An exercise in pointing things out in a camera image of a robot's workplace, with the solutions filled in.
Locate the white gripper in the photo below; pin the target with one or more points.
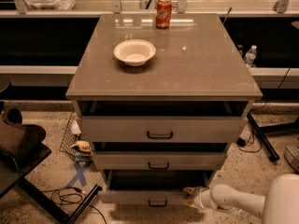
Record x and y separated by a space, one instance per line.
198 197

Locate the grey bottom drawer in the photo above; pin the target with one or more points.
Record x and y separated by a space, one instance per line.
155 188

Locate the orange soda can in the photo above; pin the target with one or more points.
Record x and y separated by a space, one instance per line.
163 15

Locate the grey top drawer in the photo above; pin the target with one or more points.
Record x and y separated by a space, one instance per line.
162 129

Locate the brown chair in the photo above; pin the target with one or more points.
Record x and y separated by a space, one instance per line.
21 149

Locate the black stand leg right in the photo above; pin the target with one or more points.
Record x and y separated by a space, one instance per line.
263 132

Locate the grey drawer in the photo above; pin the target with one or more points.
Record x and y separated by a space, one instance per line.
145 160
155 188
162 129

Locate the black stand leg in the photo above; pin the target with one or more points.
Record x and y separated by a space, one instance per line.
53 209
263 132

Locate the grey middle drawer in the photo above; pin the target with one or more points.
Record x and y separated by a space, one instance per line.
145 160

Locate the blue tape cross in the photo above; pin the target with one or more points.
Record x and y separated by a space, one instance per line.
80 168

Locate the white paper bowl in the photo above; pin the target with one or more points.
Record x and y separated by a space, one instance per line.
134 52

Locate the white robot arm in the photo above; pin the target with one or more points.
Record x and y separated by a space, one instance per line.
280 204

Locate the grey drawer cabinet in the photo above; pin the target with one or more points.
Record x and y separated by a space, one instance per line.
195 72

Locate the black stand leg left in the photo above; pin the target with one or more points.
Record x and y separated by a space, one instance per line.
53 209

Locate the clear water bottle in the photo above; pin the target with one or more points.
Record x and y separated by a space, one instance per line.
250 56

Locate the wire mesh basket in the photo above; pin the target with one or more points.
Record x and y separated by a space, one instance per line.
69 139

